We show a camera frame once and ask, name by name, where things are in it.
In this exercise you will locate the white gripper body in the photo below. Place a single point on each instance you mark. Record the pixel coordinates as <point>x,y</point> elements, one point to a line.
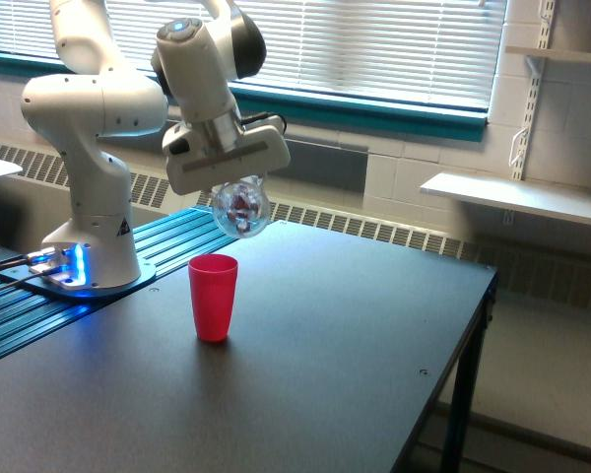
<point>199,158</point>

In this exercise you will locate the brown red pieces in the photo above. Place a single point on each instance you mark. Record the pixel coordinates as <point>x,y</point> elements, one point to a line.
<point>243,209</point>

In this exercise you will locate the clear plastic cup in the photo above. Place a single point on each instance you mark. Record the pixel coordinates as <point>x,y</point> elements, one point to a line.
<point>221,200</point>

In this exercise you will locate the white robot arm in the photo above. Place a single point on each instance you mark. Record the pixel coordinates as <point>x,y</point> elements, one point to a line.
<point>103,95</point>

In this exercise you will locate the red plastic cup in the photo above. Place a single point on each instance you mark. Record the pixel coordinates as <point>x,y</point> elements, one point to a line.
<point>212,280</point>

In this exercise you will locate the white window blinds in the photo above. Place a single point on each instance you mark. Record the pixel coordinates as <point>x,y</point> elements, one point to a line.
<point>441,53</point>

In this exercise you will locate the blue table leg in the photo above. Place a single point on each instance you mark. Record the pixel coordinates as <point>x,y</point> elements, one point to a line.
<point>464,386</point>

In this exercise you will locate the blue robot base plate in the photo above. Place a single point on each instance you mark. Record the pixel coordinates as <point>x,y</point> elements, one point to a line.
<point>42,285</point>

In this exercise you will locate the blue slotted aluminium rail bed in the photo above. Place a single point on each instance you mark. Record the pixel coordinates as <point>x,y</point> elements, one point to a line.
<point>168,243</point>

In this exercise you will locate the white shelf bracket rail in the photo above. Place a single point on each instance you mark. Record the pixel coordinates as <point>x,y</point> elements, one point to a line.
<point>535,63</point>

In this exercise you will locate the white lower wall shelf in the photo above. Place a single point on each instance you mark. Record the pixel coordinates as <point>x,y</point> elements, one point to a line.
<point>554,202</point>

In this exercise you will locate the white wall shelf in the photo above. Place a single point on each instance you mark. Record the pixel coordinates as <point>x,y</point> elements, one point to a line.
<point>554,202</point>
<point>551,54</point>

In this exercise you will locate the white upper wall shelf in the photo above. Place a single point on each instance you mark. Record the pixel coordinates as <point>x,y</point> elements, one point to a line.
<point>551,54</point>

